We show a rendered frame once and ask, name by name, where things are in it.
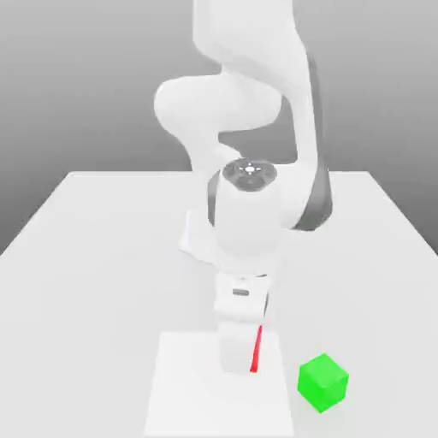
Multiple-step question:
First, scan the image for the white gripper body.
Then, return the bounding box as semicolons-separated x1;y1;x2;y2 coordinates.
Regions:
212;272;272;323

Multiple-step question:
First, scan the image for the small red cube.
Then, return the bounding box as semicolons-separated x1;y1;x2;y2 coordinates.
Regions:
248;324;264;375

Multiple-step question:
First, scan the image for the small green cube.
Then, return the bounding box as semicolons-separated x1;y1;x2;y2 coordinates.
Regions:
297;352;351;415

